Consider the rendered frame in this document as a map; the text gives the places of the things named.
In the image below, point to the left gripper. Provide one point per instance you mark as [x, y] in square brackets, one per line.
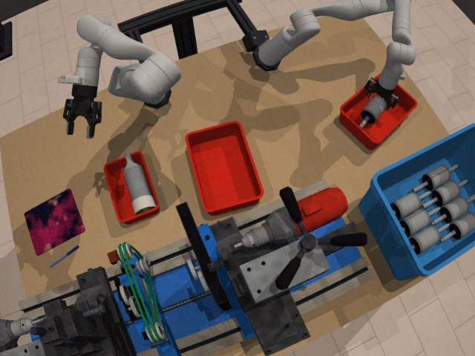
[384, 93]

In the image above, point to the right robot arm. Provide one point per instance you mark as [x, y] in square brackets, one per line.
[150, 81]

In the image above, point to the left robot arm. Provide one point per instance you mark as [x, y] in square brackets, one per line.
[306, 25]

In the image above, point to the blue machine bed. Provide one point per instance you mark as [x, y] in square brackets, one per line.
[173, 282]

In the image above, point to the red tray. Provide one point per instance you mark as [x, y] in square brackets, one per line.
[353, 107]
[120, 196]
[224, 167]

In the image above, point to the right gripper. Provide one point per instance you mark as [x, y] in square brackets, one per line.
[82, 107]

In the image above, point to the pink galaxy-print mouse mat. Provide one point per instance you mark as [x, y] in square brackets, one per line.
[53, 222]

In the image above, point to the blue plastic crate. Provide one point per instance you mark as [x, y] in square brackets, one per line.
[396, 181]

